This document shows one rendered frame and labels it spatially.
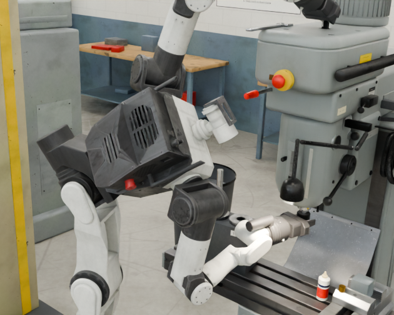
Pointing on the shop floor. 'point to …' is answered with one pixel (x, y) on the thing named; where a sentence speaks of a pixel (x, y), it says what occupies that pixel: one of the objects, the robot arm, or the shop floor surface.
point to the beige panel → (9, 173)
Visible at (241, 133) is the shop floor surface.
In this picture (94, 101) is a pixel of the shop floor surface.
